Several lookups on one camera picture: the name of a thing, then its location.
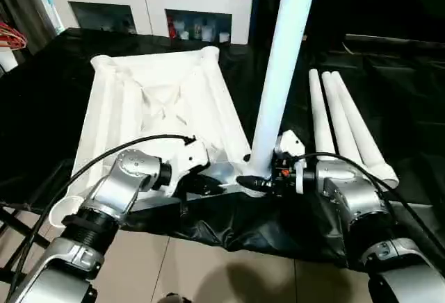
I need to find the white plastic table leg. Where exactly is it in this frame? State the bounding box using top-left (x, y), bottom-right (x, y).
top-left (330, 71), bottom-right (400, 190)
top-left (249, 0), bottom-right (321, 183)
top-left (308, 68), bottom-right (337, 162)
top-left (321, 71), bottom-right (383, 175)

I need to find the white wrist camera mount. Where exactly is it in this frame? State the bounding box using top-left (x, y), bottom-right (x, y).
top-left (162, 139), bottom-right (211, 198)
top-left (274, 129), bottom-right (307, 195)

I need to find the red and white object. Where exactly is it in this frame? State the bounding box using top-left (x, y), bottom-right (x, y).
top-left (0, 21), bottom-right (28, 51)

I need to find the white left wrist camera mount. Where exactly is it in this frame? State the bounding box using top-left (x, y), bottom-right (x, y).
top-left (162, 139), bottom-right (211, 198)

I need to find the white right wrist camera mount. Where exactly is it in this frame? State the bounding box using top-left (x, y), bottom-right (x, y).
top-left (274, 129), bottom-right (307, 195)

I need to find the grey curtain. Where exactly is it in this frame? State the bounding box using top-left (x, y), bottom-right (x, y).
top-left (0, 0), bottom-right (56, 56)

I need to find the black plastic mat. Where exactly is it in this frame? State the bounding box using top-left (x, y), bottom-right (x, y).
top-left (0, 26), bottom-right (445, 269)

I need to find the white cabinet with glass doors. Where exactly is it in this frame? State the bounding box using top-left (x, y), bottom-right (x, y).
top-left (44, 0), bottom-right (254, 45)

